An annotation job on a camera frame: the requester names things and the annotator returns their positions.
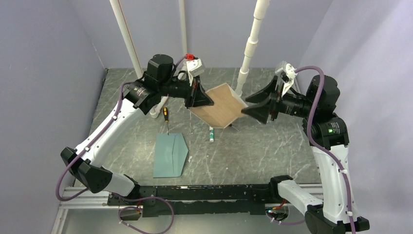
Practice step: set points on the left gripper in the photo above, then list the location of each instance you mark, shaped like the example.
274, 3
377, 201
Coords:
196, 96

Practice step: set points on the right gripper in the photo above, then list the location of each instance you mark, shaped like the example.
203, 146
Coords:
262, 111

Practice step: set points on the brown letter paper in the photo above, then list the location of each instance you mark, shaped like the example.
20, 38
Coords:
225, 110

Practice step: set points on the teal envelope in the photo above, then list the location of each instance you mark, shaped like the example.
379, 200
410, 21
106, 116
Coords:
170, 155

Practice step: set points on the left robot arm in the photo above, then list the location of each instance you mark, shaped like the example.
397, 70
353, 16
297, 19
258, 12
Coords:
85, 161

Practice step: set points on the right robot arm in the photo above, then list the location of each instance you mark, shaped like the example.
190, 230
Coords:
335, 212

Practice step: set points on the black orange screwdriver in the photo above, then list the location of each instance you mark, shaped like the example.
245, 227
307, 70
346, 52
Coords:
166, 118

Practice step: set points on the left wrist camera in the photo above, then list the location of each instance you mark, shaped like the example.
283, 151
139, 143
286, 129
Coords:
195, 67

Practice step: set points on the white PVC pipe frame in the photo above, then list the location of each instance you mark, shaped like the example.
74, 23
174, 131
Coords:
251, 48

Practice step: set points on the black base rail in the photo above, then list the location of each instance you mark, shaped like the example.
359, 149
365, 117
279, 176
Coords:
254, 199

